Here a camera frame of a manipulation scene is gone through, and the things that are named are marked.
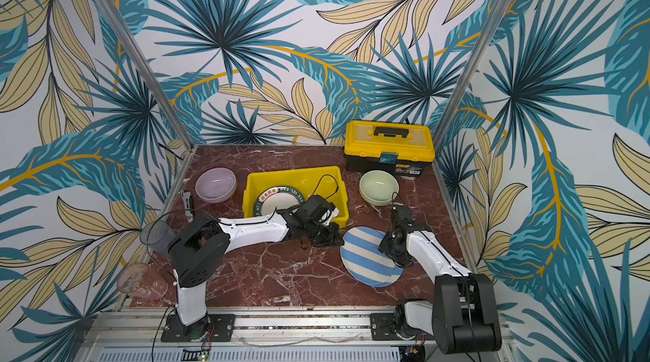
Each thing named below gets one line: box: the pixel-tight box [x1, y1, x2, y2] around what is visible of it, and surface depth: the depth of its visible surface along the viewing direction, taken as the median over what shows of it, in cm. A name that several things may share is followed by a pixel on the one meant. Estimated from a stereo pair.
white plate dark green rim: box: [253, 186, 306, 218], surface depth 102 cm
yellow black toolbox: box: [343, 120, 436, 176], surface depth 102 cm
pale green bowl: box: [358, 170, 400, 207], surface depth 104 cm
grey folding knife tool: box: [181, 191, 194, 223], surface depth 100 cm
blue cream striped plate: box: [340, 225, 404, 288], surface depth 86 cm
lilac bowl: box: [194, 167, 238, 204], surface depth 105 cm
